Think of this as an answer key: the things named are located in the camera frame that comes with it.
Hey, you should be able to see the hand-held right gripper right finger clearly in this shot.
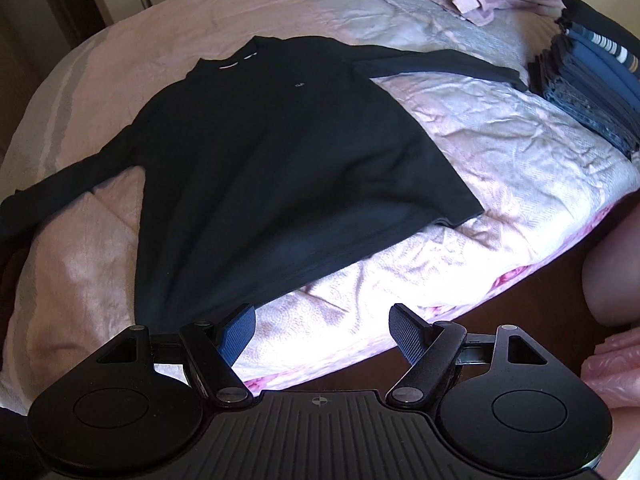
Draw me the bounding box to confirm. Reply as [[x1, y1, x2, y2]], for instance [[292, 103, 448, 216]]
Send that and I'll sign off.
[[387, 303, 551, 407]]

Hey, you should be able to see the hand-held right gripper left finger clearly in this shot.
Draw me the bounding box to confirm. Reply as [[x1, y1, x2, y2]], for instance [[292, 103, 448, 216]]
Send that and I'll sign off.
[[95, 304, 258, 408]]

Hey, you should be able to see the dark teal sweatshirt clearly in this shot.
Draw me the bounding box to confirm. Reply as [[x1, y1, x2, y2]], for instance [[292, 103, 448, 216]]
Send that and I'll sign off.
[[0, 35, 528, 333]]

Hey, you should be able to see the stack of folded clothes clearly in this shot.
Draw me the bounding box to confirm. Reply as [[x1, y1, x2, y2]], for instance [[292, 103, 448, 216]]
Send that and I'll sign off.
[[527, 0, 640, 158]]

